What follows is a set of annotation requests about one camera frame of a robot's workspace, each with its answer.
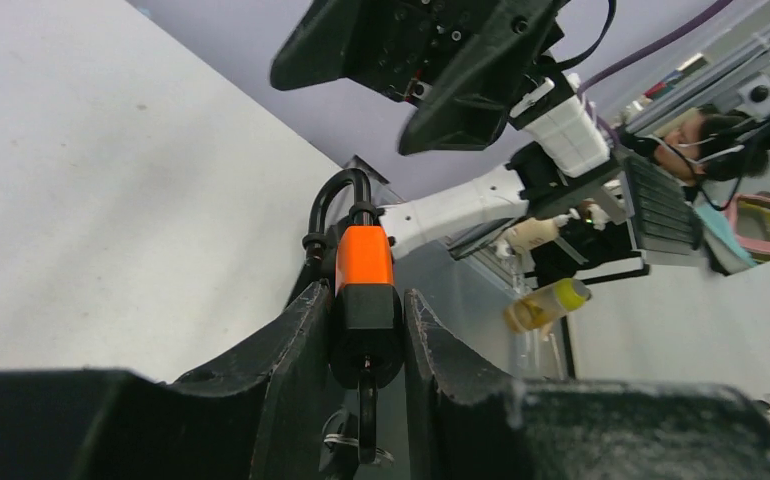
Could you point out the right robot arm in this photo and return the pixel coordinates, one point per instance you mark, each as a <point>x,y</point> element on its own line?
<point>563,136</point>

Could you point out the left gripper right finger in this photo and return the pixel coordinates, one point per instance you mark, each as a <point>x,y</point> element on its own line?
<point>454,399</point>

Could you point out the pink framed container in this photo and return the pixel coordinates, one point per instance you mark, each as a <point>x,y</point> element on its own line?
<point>749,217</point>

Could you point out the black keyboard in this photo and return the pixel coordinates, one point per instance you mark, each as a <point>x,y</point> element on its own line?
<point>659,218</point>

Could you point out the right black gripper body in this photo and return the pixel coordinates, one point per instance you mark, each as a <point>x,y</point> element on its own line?
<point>420,39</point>

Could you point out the orange black padlock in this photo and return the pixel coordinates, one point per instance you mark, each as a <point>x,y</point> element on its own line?
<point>364,340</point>

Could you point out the person in background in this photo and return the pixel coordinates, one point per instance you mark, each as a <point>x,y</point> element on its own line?
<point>704,148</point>

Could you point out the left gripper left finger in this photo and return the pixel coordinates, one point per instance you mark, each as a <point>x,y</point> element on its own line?
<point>256,410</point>

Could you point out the yellow capped bottle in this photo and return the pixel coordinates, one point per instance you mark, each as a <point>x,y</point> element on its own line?
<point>546,305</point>

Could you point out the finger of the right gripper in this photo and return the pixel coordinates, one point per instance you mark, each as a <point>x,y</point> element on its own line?
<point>470,101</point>
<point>334,40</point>

